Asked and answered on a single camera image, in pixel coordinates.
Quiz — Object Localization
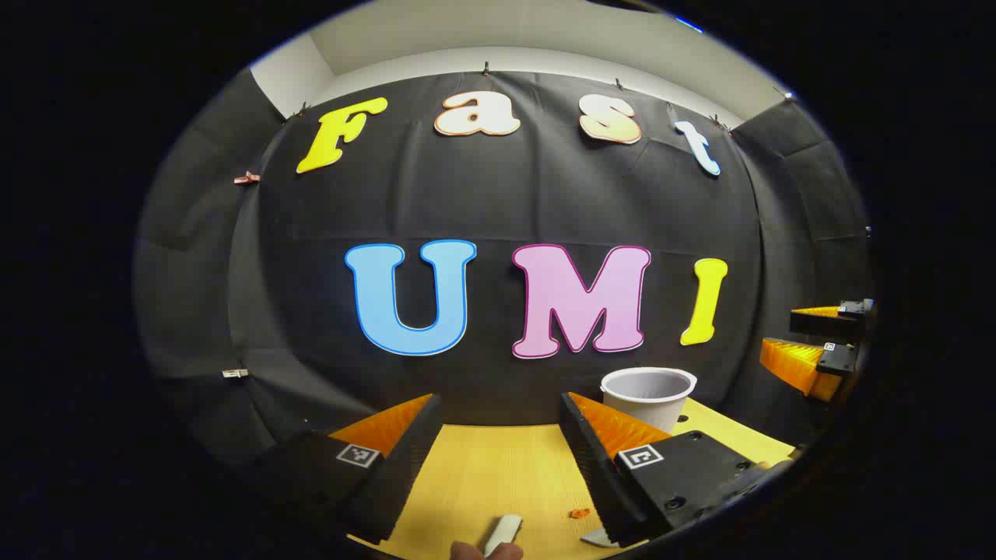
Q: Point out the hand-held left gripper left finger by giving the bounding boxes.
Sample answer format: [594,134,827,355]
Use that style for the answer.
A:
[253,393,444,545]

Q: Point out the yellow wooden desktop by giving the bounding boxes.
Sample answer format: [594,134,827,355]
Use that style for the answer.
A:
[346,398,796,560]

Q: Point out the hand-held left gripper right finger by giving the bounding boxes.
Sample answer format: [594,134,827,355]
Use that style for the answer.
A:
[559,391,794,547]

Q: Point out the white ribbed garbage bin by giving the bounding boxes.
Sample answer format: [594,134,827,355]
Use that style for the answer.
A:
[600,367,698,436]

